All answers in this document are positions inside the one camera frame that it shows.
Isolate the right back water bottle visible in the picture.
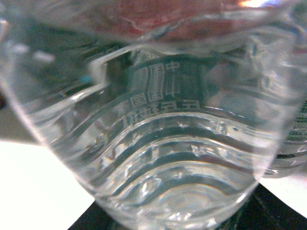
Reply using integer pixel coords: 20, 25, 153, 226
262, 0, 307, 179

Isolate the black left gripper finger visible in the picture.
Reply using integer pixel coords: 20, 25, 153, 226
68, 202, 127, 230

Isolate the green-label water bottle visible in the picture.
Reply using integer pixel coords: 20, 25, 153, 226
0, 0, 307, 230

